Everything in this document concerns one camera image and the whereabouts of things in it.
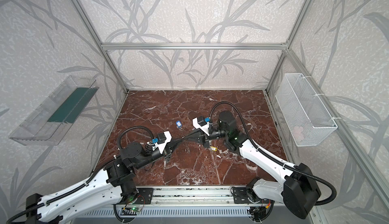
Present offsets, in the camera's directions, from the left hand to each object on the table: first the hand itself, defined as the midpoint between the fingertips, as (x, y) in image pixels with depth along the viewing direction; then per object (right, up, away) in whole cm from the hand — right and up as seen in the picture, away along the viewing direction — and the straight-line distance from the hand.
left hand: (184, 135), depth 63 cm
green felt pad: (-48, +13, +2) cm, 50 cm away
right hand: (+1, +1, +2) cm, 2 cm away
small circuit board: (-24, -36, +7) cm, 44 cm away
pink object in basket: (+54, 0, +10) cm, 55 cm away
